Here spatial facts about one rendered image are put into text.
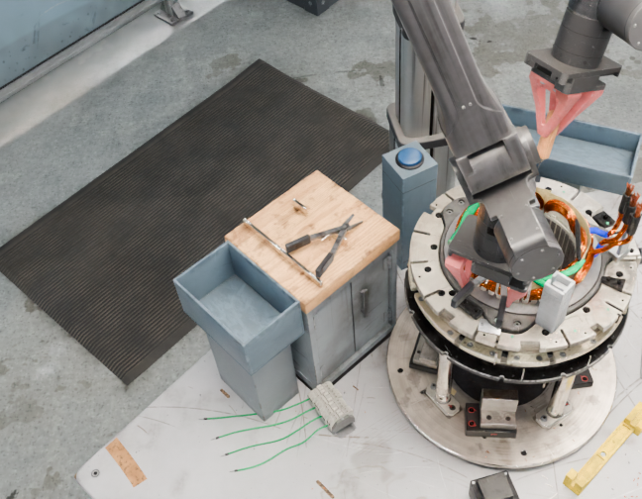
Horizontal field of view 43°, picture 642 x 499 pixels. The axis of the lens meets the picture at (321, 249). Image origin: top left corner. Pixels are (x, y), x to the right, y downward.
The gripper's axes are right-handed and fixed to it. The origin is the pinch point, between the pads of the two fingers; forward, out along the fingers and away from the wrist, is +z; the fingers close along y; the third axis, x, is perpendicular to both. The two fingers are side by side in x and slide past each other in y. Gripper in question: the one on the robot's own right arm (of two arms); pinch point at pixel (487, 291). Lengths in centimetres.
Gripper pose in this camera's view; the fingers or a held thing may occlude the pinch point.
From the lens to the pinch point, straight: 105.9
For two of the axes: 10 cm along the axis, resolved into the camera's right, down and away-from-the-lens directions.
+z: 0.3, 6.4, 7.6
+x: 4.9, -6.8, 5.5
